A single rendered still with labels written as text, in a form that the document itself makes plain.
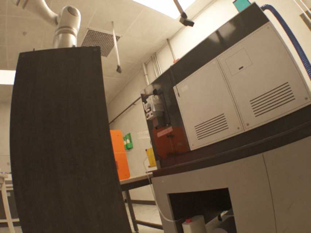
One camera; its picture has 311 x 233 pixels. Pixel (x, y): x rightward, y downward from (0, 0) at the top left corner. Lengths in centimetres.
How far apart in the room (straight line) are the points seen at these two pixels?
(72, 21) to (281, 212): 121
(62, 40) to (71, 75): 22
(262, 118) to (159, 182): 86
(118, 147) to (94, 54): 107
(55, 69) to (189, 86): 89
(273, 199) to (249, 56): 73
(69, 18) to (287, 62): 97
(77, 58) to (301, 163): 90
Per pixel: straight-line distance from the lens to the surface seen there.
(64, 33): 67
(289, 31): 100
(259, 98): 93
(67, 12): 76
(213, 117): 104
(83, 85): 44
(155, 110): 128
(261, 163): 87
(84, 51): 50
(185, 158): 124
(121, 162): 145
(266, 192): 91
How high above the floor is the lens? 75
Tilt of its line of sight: 17 degrees up
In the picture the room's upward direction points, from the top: 13 degrees counter-clockwise
